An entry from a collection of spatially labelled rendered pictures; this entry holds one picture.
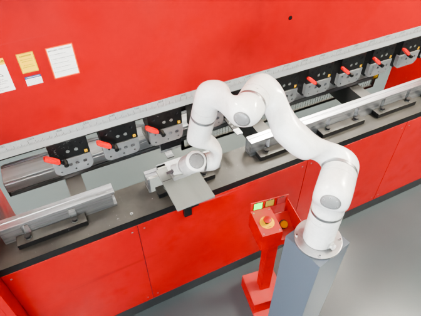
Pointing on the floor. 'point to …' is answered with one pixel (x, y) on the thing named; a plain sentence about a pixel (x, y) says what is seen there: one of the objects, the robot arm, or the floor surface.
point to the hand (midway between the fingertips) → (179, 169)
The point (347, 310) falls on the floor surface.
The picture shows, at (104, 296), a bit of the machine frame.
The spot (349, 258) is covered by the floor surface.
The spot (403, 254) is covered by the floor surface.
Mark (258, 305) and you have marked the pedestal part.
